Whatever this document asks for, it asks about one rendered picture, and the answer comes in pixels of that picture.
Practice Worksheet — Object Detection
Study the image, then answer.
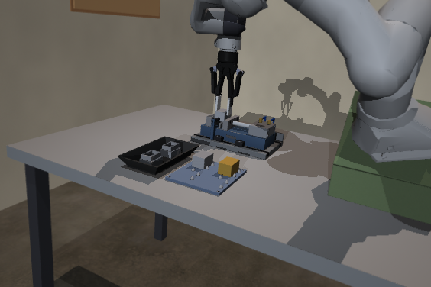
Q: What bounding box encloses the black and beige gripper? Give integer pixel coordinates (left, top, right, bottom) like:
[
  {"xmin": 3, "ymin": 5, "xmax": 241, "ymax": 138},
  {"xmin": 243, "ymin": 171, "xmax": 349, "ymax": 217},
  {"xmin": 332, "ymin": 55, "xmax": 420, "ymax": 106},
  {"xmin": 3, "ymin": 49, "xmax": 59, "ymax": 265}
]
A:
[{"xmin": 209, "ymin": 50, "xmax": 245, "ymax": 115}]

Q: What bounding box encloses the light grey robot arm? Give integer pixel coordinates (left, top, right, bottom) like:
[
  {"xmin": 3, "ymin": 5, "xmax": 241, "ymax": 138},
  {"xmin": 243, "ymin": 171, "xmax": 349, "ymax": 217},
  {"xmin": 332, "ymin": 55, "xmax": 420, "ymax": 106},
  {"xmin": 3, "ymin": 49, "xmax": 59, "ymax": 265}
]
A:
[{"xmin": 190, "ymin": 0, "xmax": 431, "ymax": 163}]

